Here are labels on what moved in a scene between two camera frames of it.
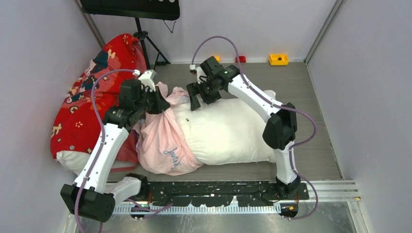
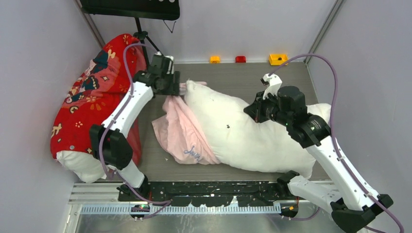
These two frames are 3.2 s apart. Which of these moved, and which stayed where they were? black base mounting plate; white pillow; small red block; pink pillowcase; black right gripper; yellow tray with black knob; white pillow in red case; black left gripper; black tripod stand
Moved: white pillow; black left gripper; black right gripper; pink pillowcase
Stayed: black tripod stand; yellow tray with black knob; black base mounting plate; white pillow in red case; small red block
